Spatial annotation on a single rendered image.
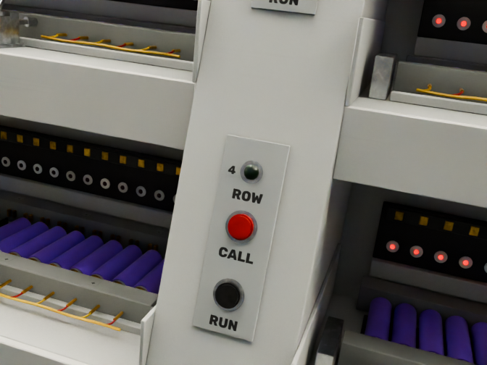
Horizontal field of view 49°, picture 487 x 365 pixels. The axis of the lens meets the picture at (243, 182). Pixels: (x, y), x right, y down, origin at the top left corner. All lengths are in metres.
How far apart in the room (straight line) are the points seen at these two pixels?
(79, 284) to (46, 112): 0.13
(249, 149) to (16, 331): 0.22
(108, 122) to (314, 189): 0.15
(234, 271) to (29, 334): 0.17
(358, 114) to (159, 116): 0.13
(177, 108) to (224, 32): 0.06
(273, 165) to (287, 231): 0.04
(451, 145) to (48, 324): 0.31
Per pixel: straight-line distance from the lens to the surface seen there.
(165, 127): 0.36
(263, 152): 0.32
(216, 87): 0.34
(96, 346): 0.42
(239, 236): 0.33
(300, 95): 0.33
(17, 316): 0.45
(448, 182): 0.33
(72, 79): 0.39
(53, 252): 0.51
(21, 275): 0.47
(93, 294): 0.44
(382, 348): 0.41
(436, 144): 0.32
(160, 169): 0.53
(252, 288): 0.33
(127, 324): 0.43
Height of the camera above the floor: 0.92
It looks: 3 degrees down
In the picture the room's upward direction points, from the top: 11 degrees clockwise
